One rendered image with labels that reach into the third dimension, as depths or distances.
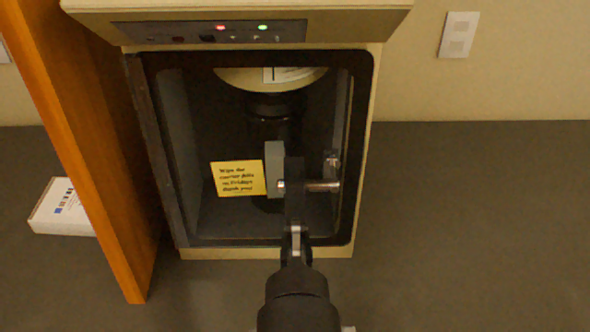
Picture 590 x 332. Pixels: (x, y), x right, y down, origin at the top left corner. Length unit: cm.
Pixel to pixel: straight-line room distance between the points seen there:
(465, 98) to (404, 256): 49
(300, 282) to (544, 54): 89
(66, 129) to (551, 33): 101
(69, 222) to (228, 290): 34
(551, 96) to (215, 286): 93
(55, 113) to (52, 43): 8
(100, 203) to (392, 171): 64
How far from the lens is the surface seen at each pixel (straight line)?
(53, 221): 104
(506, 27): 119
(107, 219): 73
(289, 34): 54
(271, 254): 92
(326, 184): 68
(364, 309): 88
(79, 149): 64
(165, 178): 76
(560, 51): 128
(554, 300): 99
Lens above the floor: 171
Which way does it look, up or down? 45 degrees down
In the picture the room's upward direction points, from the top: straight up
